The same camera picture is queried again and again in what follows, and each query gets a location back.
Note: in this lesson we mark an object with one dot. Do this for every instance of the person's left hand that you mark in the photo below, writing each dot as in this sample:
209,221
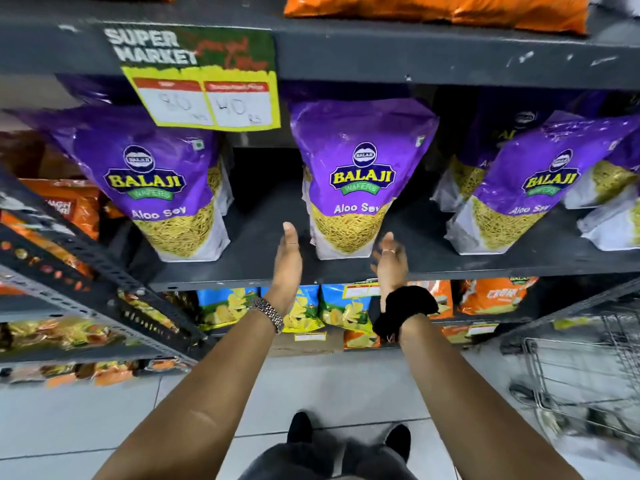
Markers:
287,267

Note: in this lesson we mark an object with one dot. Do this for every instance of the person's right hand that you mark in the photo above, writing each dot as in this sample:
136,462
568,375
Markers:
392,272

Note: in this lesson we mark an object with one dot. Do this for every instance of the person's left fingers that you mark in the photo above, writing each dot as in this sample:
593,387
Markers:
289,242

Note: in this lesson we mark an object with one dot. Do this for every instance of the person's right fingers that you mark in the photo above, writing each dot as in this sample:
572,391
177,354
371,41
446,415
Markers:
390,244

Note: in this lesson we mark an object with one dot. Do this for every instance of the person's left forearm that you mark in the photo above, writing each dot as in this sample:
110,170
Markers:
200,409

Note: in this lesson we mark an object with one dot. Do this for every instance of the person's right forearm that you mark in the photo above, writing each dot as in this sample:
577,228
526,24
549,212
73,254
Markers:
475,409

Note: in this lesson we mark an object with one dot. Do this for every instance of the black hair scrunchie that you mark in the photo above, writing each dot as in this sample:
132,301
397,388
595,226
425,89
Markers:
402,307

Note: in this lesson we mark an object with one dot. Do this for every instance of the blue yellow chips packet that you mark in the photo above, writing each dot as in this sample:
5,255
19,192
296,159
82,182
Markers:
345,309
305,312
225,309

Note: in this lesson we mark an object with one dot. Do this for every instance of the silver metal wristwatch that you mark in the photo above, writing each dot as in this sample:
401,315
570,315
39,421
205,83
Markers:
267,312

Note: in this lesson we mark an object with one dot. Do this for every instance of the orange white snack packet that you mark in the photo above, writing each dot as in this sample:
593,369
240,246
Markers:
492,294
442,297

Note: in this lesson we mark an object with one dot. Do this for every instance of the purple yellow snack packet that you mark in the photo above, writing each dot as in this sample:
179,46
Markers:
357,159

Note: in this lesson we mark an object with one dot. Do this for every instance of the white shelf price label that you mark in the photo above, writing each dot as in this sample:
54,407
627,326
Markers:
310,336
482,329

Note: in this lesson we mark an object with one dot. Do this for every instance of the row of purple packets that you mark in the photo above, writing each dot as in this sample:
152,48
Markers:
145,164

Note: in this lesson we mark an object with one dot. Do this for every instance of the dark grey metal shelf unit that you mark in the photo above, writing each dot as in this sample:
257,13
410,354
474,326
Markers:
400,59

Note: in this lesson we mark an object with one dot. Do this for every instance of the person's black left shoe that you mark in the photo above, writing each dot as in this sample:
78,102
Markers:
300,427

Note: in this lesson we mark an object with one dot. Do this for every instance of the person's black shoe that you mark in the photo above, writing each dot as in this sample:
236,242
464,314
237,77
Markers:
300,427
399,442

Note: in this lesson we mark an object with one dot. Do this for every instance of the green yellow price sign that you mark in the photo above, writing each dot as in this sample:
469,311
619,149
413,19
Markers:
200,79

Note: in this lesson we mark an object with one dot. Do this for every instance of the grey perforated metal rack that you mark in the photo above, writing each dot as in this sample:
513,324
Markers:
100,274

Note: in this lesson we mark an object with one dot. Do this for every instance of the person's black right shoe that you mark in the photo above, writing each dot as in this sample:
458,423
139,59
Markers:
399,442

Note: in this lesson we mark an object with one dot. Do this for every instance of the person's grey trousers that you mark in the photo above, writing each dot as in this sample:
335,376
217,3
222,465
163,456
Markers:
320,462

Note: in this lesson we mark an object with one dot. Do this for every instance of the orange snack packet red label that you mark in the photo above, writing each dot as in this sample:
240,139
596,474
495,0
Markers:
70,204

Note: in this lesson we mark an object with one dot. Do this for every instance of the row of mixed orange packets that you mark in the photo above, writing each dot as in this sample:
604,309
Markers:
45,244

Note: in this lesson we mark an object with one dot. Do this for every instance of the large orange snack bag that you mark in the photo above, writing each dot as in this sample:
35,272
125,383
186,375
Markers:
450,7

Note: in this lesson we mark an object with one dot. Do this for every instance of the row of yellow green packets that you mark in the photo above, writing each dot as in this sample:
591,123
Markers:
60,332

